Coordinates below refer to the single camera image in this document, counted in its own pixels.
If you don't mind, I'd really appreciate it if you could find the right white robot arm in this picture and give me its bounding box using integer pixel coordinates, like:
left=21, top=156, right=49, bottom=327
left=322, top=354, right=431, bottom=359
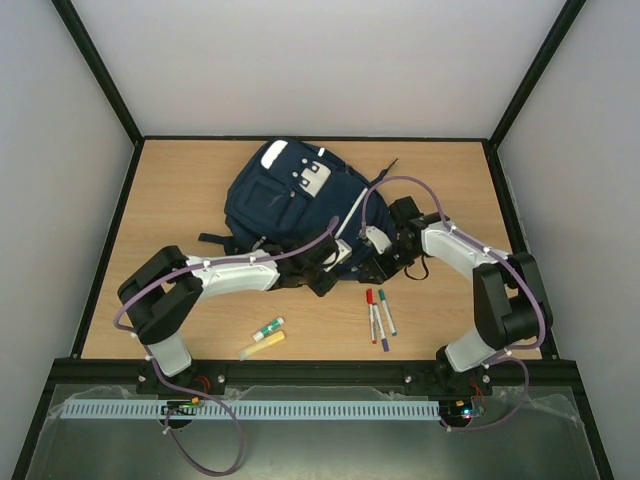
left=359, top=197, right=552, bottom=394

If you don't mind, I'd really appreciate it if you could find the light blue cable duct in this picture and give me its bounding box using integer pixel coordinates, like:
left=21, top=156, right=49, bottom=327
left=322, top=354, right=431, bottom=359
left=60, top=399, right=440, bottom=421

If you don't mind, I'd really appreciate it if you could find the yellow highlighter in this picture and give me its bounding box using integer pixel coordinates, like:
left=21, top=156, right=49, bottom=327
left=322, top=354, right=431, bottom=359
left=238, top=331, right=286, bottom=361

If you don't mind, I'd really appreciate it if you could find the green glue stick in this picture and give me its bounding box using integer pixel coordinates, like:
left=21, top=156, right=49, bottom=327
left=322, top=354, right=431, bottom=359
left=252, top=317, right=284, bottom=342

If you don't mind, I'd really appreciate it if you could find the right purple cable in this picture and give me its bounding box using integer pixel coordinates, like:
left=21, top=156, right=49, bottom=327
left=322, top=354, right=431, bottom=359
left=358, top=175, right=549, bottom=432

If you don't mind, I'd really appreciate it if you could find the purple marker pen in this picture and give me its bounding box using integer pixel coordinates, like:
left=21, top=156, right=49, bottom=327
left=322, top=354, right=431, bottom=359
left=371, top=303, right=390, bottom=352

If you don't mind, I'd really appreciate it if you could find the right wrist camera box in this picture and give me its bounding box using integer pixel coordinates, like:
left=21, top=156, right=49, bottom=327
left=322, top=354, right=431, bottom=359
left=364, top=226, right=392, bottom=255

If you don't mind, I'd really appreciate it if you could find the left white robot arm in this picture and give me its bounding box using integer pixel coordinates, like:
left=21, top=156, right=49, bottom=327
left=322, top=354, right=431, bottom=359
left=117, top=237, right=341, bottom=377

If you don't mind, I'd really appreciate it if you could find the green marker pen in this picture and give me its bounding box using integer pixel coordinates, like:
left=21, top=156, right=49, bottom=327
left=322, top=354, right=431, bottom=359
left=378, top=289, right=398, bottom=336

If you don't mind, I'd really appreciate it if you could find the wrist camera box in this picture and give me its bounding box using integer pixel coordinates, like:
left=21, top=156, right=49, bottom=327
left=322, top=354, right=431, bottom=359
left=323, top=239, right=352, bottom=272
left=364, top=226, right=392, bottom=255

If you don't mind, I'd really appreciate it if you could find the navy blue student backpack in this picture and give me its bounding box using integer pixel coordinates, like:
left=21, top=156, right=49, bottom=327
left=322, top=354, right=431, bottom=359
left=198, top=138, right=396, bottom=284

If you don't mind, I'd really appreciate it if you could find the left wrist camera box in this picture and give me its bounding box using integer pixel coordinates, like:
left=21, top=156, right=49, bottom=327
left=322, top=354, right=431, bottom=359
left=323, top=239, right=352, bottom=272

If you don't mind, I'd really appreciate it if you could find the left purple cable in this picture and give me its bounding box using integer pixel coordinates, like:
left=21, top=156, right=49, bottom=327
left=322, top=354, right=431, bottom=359
left=114, top=215, right=341, bottom=475

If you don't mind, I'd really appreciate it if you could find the purple cable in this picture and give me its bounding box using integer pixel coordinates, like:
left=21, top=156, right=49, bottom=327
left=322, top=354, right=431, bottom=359
left=114, top=215, right=341, bottom=475
left=358, top=175, right=549, bottom=432

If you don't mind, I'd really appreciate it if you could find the black aluminium frame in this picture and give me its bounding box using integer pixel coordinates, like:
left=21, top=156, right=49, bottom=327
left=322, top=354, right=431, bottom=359
left=13, top=1, right=613, bottom=479

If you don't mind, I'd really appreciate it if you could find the red marker pen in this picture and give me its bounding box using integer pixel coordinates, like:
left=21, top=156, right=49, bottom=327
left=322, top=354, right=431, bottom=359
left=365, top=289, right=377, bottom=345

